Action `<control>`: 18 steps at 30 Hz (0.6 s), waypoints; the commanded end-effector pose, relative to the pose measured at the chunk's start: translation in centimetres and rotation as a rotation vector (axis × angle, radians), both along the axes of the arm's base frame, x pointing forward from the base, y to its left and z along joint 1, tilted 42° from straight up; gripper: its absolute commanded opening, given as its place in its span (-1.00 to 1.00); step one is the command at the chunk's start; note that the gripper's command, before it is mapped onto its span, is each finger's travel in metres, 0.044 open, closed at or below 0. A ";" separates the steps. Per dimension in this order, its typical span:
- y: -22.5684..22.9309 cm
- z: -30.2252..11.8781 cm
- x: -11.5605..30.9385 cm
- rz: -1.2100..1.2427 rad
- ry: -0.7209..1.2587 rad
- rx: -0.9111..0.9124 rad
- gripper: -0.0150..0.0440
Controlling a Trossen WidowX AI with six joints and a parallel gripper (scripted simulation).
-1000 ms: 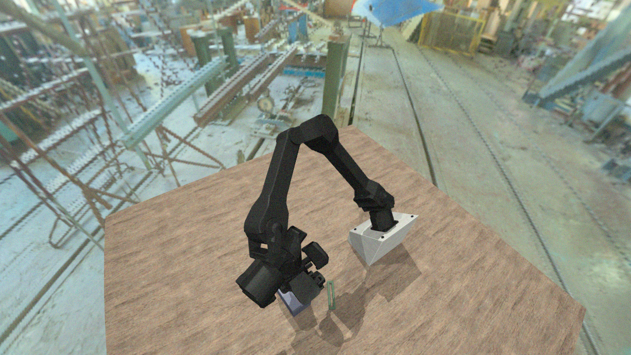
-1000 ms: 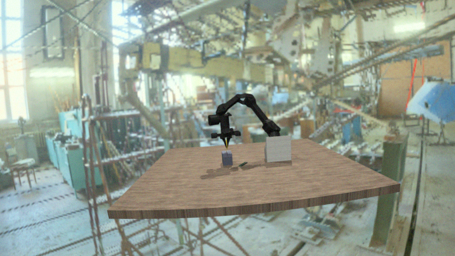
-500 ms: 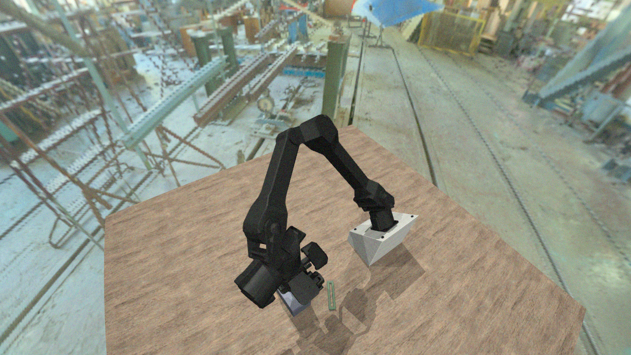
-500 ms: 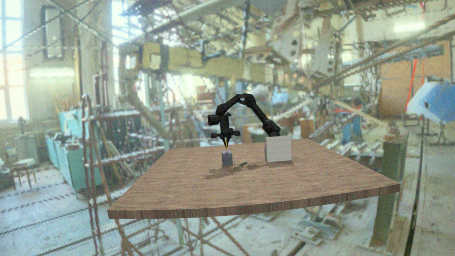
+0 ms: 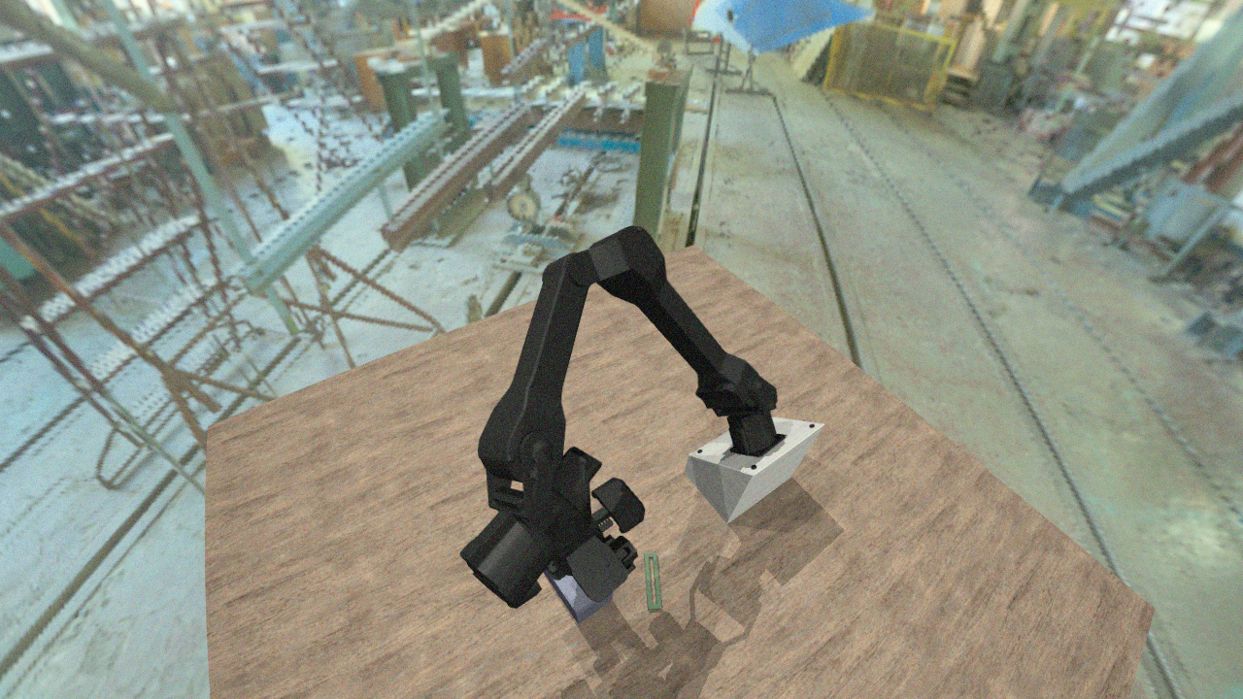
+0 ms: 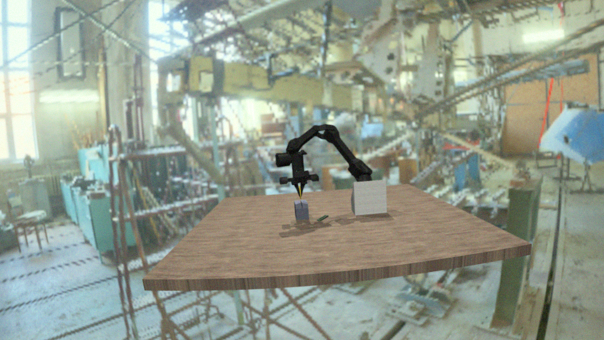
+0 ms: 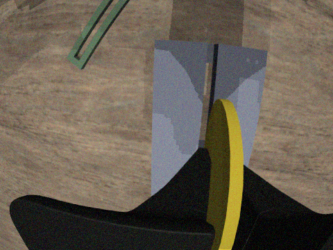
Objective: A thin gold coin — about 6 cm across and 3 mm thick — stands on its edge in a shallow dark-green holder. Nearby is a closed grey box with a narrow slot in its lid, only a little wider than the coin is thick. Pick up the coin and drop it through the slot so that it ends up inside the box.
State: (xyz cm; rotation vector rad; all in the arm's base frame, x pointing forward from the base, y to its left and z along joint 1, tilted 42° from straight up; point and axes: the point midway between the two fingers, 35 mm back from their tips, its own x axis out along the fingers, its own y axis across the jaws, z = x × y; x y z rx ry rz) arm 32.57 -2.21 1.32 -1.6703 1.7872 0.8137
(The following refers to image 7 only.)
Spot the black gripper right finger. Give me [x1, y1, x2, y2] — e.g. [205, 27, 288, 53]
[231, 166, 333, 250]

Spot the dark green slotted holder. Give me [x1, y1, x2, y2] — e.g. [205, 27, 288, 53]
[67, 0, 130, 69]

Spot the gold coin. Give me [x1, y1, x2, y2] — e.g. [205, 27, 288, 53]
[203, 99, 244, 250]

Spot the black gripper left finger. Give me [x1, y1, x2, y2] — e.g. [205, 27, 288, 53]
[9, 147, 216, 250]

